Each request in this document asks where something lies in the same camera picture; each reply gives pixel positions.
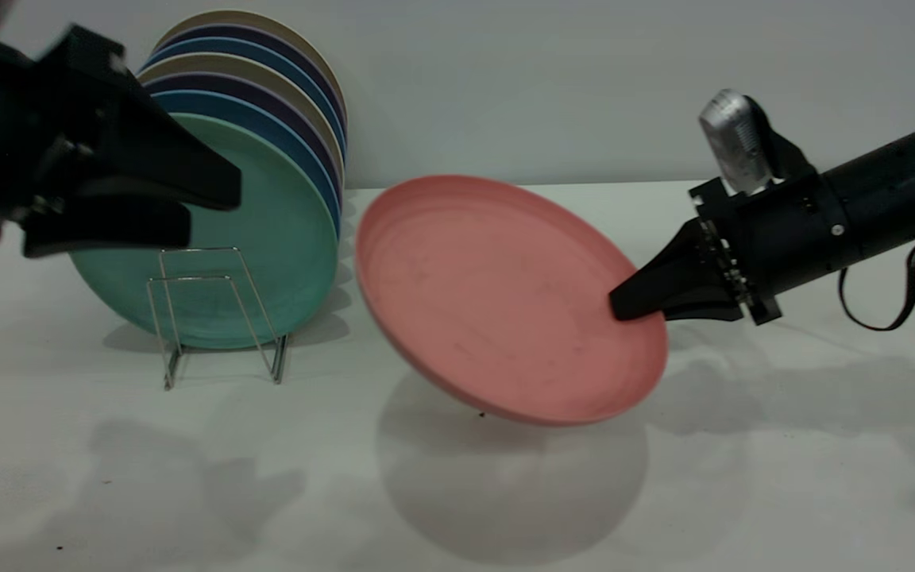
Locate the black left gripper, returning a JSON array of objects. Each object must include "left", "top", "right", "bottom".
[{"left": 0, "top": 24, "right": 243, "bottom": 260}]

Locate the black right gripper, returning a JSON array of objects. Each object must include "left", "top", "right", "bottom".
[{"left": 608, "top": 170, "right": 857, "bottom": 327}]

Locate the pink round plate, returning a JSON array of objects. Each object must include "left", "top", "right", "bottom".
[{"left": 354, "top": 175, "right": 670, "bottom": 427}]

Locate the blue round plate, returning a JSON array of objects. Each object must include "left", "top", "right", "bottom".
[
  {"left": 152, "top": 90, "right": 342, "bottom": 239},
  {"left": 142, "top": 37, "right": 346, "bottom": 153}
]

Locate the dark purple round plate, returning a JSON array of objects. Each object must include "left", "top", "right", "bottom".
[
  {"left": 154, "top": 25, "right": 347, "bottom": 129},
  {"left": 145, "top": 73, "right": 345, "bottom": 209}
]

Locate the green round plate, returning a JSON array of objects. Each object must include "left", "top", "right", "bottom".
[{"left": 70, "top": 113, "right": 339, "bottom": 351}]

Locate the beige round plate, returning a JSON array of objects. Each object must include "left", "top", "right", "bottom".
[
  {"left": 138, "top": 54, "right": 346, "bottom": 188},
  {"left": 157, "top": 10, "right": 348, "bottom": 122}
]

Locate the metal wire plate rack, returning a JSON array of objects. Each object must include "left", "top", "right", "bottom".
[{"left": 146, "top": 247, "right": 290, "bottom": 392}]

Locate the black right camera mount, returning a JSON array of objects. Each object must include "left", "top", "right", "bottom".
[{"left": 743, "top": 95, "right": 817, "bottom": 185}]

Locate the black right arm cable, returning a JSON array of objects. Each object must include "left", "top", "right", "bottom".
[{"left": 837, "top": 230, "right": 915, "bottom": 332}]

